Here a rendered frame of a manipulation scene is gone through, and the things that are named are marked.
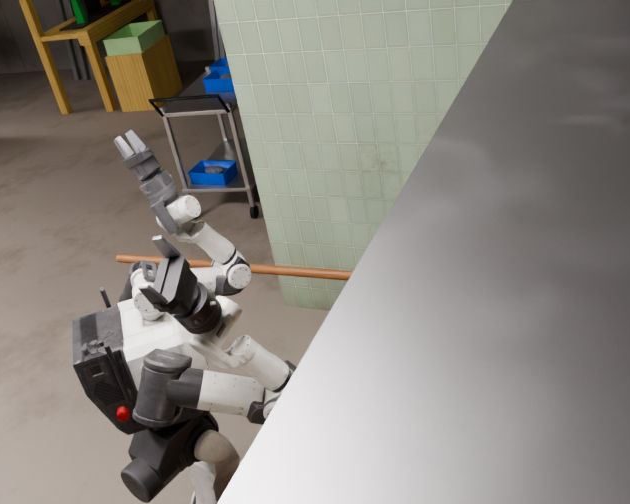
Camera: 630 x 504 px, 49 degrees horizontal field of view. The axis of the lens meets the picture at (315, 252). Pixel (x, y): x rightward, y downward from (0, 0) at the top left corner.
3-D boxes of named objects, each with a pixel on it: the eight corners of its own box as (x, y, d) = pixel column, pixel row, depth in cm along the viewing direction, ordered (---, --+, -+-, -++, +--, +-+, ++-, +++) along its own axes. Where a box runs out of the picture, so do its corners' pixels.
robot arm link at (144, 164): (140, 148, 197) (164, 183, 201) (114, 166, 192) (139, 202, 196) (158, 139, 187) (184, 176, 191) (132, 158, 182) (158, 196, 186)
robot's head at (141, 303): (140, 323, 169) (129, 294, 164) (137, 301, 177) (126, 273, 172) (167, 315, 170) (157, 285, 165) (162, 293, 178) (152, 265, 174)
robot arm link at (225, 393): (288, 437, 162) (193, 423, 158) (289, 393, 172) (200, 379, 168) (301, 407, 155) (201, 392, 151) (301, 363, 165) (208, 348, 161)
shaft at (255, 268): (115, 263, 246) (113, 256, 245) (120, 259, 248) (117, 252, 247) (648, 307, 179) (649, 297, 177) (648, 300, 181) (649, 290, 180)
